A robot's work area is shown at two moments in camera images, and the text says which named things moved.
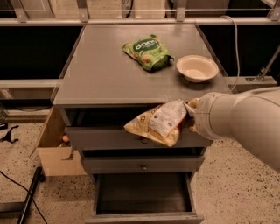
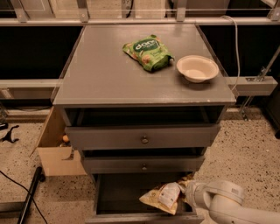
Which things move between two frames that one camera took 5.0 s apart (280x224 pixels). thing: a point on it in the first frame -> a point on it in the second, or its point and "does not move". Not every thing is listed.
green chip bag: x=150 y=52 does not move
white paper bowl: x=197 y=68 does not move
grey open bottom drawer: x=144 y=198 does not move
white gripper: x=203 y=115 -> x=191 y=191
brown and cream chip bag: x=163 y=122 -> x=165 y=196
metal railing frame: x=83 y=18 does not move
